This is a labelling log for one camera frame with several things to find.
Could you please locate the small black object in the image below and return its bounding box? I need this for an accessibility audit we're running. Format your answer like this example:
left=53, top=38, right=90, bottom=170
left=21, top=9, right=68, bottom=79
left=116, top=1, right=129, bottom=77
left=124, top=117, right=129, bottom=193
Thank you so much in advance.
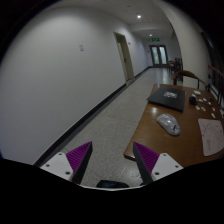
left=189, top=96, right=197, bottom=105

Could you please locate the wooden chair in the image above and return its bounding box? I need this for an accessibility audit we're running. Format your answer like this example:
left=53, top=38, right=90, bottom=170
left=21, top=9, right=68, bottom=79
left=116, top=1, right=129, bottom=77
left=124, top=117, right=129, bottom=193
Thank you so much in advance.
left=171, top=69, right=208, bottom=90

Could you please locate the green exit sign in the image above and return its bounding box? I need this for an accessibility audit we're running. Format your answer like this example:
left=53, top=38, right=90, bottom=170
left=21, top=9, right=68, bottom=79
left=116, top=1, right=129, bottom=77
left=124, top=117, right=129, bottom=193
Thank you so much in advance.
left=152, top=38, right=160, bottom=42

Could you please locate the black laptop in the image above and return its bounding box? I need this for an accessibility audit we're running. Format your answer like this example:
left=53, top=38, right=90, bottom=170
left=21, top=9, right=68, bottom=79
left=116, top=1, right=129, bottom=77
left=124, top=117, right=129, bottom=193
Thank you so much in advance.
left=147, top=86, right=186, bottom=112

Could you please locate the wooden stair railing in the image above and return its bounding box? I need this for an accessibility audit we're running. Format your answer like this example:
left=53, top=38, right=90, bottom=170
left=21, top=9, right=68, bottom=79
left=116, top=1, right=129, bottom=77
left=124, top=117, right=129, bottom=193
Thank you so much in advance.
left=208, top=65, right=224, bottom=108

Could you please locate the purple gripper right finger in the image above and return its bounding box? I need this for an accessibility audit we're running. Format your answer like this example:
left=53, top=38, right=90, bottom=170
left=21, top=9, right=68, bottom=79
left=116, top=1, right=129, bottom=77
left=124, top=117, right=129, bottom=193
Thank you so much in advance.
left=132, top=141, right=184, bottom=185

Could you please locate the double glass door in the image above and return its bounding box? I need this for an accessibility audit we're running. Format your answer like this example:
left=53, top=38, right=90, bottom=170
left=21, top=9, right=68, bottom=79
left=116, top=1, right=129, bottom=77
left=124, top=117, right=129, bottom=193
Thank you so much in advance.
left=150, top=45, right=168, bottom=67

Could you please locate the side door frame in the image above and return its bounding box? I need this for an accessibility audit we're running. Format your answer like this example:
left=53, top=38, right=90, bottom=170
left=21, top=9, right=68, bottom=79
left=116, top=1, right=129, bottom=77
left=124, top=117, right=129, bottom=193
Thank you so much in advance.
left=114, top=32, right=134, bottom=81

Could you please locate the white wall notice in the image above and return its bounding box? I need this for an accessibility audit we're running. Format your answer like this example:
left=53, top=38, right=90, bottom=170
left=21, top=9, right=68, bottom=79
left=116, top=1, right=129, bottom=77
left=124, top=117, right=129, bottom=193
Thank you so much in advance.
left=79, top=45, right=84, bottom=51

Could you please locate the white patterned mouse pad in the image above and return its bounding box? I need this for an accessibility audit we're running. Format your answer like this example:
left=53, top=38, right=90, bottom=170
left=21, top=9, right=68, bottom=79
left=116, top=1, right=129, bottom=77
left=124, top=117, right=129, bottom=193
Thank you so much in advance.
left=198, top=118, right=224, bottom=156

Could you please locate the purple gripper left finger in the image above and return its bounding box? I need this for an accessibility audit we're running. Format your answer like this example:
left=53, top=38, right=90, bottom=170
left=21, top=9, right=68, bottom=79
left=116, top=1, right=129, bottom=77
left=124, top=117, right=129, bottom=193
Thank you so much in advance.
left=40, top=141, right=94, bottom=185

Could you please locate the grey computer mouse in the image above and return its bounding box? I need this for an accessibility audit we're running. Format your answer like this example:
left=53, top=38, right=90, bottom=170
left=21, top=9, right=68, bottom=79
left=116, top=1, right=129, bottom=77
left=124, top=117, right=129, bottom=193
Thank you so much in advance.
left=157, top=114, right=181, bottom=136

